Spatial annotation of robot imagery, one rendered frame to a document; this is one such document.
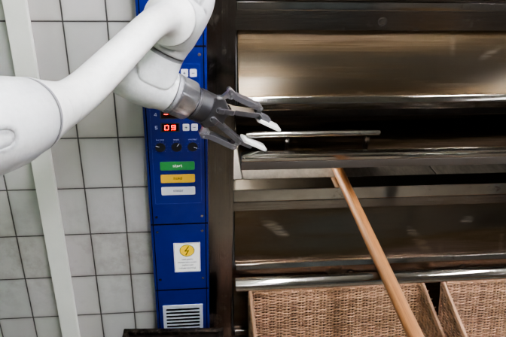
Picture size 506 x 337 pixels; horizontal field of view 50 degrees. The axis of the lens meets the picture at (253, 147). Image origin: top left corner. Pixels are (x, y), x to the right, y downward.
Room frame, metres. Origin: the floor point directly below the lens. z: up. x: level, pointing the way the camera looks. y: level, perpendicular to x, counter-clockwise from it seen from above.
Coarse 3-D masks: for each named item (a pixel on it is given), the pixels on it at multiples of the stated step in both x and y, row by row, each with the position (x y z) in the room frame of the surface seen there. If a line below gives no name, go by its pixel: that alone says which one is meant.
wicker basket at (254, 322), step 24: (312, 288) 1.27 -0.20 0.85; (336, 288) 1.28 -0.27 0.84; (360, 288) 1.29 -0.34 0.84; (384, 288) 1.30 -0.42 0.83; (408, 288) 1.31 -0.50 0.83; (264, 312) 1.24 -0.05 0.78; (312, 312) 1.26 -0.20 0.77; (336, 312) 1.26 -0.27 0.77; (360, 312) 1.27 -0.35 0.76; (384, 312) 1.28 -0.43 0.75; (432, 312) 1.22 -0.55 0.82; (264, 336) 1.21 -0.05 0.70; (288, 336) 1.23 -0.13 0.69; (312, 336) 1.23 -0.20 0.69; (336, 336) 1.24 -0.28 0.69; (360, 336) 1.25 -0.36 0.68; (384, 336) 1.26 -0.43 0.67; (432, 336) 1.19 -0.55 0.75
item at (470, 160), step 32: (256, 128) 1.28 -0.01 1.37; (288, 128) 1.29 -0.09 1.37; (320, 128) 1.30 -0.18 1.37; (352, 128) 1.31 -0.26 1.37; (384, 128) 1.31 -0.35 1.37; (416, 128) 1.32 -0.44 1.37; (448, 128) 1.33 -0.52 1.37; (480, 128) 1.34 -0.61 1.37; (320, 160) 1.16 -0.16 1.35; (352, 160) 1.17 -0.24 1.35; (384, 160) 1.18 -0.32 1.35; (416, 160) 1.19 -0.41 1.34; (448, 160) 1.20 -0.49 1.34; (480, 160) 1.21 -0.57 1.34
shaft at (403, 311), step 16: (336, 176) 1.35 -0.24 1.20; (352, 192) 1.25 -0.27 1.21; (352, 208) 1.18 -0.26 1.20; (368, 224) 1.10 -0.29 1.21; (368, 240) 1.04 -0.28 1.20; (384, 256) 0.99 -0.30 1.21; (384, 272) 0.93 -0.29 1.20; (400, 288) 0.88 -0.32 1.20; (400, 304) 0.83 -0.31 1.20; (400, 320) 0.80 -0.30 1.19; (416, 336) 0.75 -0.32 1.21
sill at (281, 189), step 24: (240, 192) 1.29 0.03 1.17; (264, 192) 1.29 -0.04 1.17; (288, 192) 1.30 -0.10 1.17; (312, 192) 1.31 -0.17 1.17; (336, 192) 1.32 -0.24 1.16; (360, 192) 1.33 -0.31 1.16; (384, 192) 1.34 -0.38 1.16; (408, 192) 1.34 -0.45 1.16; (432, 192) 1.35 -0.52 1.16; (456, 192) 1.36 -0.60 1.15; (480, 192) 1.37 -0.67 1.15; (504, 192) 1.38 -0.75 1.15
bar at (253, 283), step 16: (352, 272) 0.96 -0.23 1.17; (368, 272) 0.96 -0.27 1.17; (400, 272) 0.97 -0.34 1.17; (416, 272) 0.97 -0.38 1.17; (432, 272) 0.97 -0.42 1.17; (448, 272) 0.97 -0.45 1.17; (464, 272) 0.98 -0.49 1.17; (480, 272) 0.98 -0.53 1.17; (496, 272) 0.98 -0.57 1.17; (240, 288) 0.91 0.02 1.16; (256, 288) 0.92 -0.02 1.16; (272, 288) 0.92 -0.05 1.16; (288, 288) 0.92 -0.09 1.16; (304, 288) 0.93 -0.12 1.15
